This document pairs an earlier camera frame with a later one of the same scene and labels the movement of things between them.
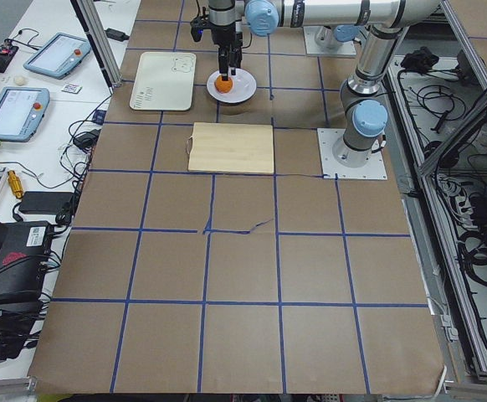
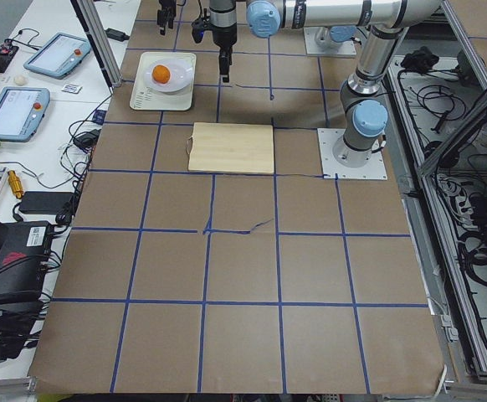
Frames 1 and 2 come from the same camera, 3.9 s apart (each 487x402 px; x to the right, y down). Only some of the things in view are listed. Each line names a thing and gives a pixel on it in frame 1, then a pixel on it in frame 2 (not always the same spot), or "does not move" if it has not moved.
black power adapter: [45, 202] does not move
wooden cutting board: [232, 147] does not move
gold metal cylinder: [16, 183] does not move
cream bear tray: [164, 81] does not move
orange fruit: [222, 86] -> [161, 74]
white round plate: [244, 85] -> [181, 74]
